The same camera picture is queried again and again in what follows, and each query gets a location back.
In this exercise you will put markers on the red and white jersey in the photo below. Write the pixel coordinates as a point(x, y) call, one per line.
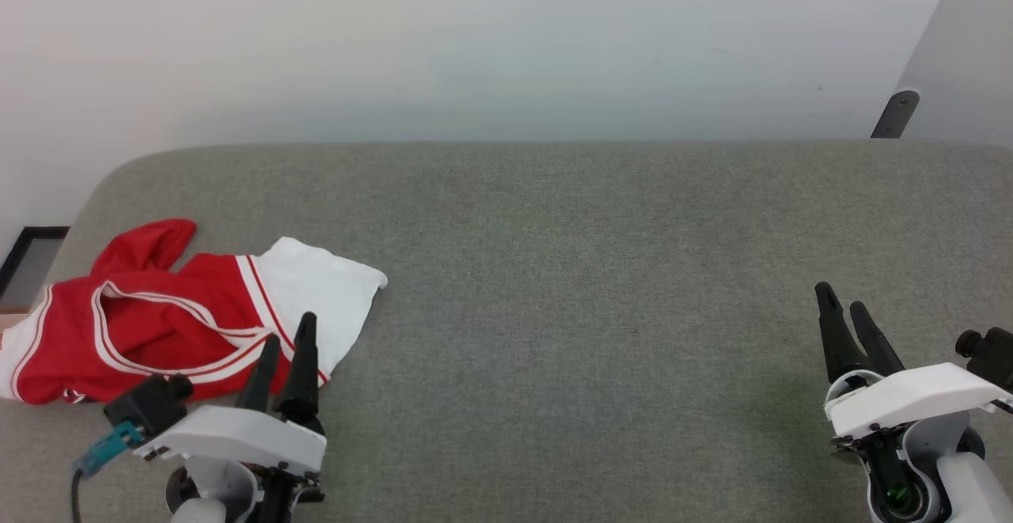
point(166, 325)

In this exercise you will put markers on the dark grey metal bracket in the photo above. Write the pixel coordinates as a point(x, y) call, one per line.
point(896, 114)

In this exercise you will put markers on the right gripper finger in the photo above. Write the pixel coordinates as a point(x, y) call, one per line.
point(877, 345)
point(839, 341)

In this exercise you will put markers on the grey fabric sofa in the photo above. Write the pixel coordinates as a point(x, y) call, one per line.
point(586, 309)

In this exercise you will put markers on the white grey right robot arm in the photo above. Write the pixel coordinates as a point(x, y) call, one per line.
point(977, 491)

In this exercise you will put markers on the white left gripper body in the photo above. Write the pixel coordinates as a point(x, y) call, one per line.
point(237, 436)

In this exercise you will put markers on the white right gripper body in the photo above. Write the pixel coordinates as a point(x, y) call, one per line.
point(910, 396)

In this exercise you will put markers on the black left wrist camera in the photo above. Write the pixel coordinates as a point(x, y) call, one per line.
point(150, 403)

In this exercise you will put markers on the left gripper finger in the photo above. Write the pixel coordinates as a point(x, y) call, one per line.
point(302, 380)
point(259, 380)

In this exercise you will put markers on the white slanted panel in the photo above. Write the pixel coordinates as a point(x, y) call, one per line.
point(961, 56)

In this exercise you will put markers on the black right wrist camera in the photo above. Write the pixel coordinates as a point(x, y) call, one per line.
point(989, 353)

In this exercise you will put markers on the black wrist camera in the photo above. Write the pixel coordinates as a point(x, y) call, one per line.
point(150, 403)
point(989, 353)

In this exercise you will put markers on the black rectangular frame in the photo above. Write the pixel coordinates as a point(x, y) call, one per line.
point(16, 258)

